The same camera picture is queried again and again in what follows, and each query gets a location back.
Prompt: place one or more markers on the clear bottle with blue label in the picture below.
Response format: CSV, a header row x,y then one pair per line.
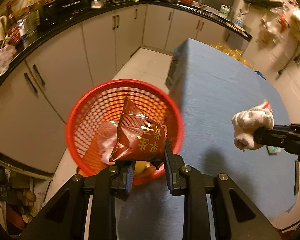
x,y
239,20

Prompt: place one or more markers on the black hanging utensil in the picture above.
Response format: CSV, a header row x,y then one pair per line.
x,y
290,60

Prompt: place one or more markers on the red plastic basket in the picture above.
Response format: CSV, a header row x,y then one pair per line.
x,y
95,105

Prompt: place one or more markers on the red bowl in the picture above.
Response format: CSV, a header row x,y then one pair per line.
x,y
186,0

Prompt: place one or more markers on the pile of jars and boxes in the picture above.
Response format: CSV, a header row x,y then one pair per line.
x,y
17,197

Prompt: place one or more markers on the black wall rack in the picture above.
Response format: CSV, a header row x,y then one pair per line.
x,y
262,2

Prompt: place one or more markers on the yellow cardboard box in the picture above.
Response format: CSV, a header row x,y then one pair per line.
x,y
142,166

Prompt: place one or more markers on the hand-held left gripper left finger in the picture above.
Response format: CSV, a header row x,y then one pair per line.
x,y
130,180

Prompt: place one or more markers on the row of condiment bottles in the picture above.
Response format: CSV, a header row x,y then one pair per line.
x,y
30,17

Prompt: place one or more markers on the white and green detergent bottle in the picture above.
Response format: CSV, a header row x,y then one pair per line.
x,y
225,11

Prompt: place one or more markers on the black kitchen counter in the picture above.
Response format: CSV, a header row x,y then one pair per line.
x,y
65,21

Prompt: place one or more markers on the black flat strip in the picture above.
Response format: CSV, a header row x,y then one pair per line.
x,y
296,177

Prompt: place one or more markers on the crumpled white bag on counter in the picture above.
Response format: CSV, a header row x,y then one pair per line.
x,y
1,60

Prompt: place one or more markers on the yellow plastic bag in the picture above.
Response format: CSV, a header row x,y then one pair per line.
x,y
230,51

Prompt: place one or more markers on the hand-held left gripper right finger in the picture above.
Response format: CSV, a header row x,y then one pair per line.
x,y
170,170

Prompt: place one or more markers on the white cloth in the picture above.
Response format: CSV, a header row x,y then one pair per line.
x,y
250,125

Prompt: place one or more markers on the black gas stove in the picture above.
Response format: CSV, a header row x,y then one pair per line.
x,y
62,10

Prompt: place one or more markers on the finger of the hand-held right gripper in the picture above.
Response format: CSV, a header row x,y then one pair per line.
x,y
270,136

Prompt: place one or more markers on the teal wipes packet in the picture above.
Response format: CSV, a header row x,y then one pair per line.
x,y
273,151

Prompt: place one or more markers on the white kitchen cabinets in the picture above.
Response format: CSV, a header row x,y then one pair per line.
x,y
100,42

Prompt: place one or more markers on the clear hanging plastic bag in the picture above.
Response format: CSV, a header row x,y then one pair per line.
x,y
267,31

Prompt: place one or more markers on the white plastic bag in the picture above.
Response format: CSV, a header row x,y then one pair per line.
x,y
107,140

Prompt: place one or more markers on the dark red snack packet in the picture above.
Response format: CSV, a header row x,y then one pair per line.
x,y
135,135

